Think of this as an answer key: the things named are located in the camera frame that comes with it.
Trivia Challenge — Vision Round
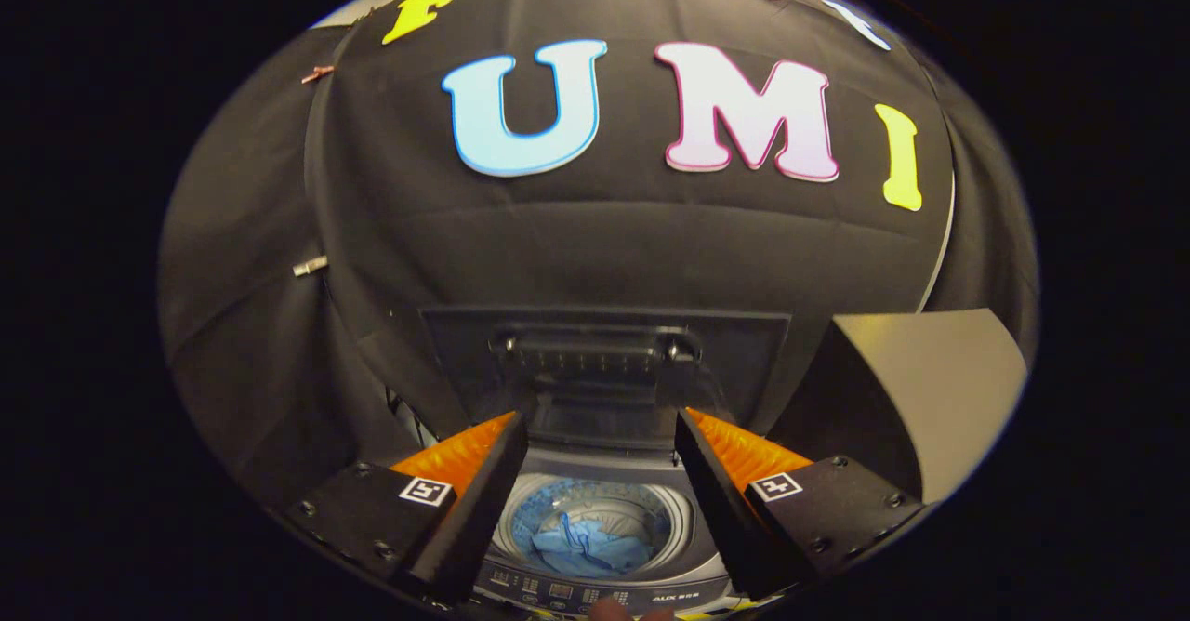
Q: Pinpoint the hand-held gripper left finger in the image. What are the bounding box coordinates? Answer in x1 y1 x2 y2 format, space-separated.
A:
284 410 529 606

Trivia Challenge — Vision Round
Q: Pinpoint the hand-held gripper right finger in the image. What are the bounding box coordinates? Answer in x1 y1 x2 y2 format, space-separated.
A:
674 406 927 603

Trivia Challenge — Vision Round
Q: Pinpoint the light blue shirt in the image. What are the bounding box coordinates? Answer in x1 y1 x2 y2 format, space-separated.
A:
532 509 654 577

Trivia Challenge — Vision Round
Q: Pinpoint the grey beige cabinet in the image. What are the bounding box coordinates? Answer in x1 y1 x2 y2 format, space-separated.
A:
770 309 1029 507

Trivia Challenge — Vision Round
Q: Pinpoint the black backdrop cloth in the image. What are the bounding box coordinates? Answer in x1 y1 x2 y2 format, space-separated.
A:
158 0 1040 510

